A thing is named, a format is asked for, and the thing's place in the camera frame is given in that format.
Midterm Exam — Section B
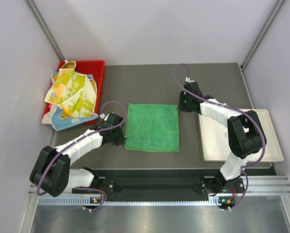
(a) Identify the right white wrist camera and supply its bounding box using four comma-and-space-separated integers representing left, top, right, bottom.
185, 77, 195, 83

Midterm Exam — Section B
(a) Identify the aluminium frame rail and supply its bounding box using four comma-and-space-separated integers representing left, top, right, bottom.
28, 175, 290, 195

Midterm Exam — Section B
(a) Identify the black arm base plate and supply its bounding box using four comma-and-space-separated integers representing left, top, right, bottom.
90, 168, 244, 201

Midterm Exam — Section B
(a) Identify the right aluminium corner post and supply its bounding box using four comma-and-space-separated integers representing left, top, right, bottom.
240, 0, 287, 71

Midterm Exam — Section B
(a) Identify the green microfiber towel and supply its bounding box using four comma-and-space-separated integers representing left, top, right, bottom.
125, 103, 180, 152

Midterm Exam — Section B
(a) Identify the blue patterned towel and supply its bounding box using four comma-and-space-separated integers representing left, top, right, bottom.
42, 72, 98, 131

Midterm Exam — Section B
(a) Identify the white square tray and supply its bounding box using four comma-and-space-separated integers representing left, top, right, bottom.
199, 109, 284, 163

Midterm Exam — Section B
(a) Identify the red plastic bin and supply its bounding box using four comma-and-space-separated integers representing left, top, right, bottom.
43, 61, 105, 125

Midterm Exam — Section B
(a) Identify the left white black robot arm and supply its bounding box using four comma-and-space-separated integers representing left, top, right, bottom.
29, 113, 126, 197

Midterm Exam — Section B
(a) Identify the yellow green patterned towel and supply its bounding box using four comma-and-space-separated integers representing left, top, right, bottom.
44, 61, 97, 118

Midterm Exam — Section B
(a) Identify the grey slotted cable duct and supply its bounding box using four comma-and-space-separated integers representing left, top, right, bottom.
38, 196, 231, 206

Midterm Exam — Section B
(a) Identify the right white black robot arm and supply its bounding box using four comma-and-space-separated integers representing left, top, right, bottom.
177, 77, 267, 192

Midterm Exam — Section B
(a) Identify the aluminium corner post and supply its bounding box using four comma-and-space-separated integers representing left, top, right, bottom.
240, 0, 287, 71
24, 0, 65, 61

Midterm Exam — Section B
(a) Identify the left aluminium corner post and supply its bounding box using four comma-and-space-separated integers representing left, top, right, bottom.
24, 0, 65, 61

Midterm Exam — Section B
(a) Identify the purple cable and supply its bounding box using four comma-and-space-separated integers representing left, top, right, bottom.
36, 100, 127, 214
172, 63, 267, 211

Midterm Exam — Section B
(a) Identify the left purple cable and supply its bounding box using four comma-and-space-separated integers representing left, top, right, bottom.
36, 100, 127, 214

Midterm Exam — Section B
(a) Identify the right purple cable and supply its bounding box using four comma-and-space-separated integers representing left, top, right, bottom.
172, 63, 267, 211

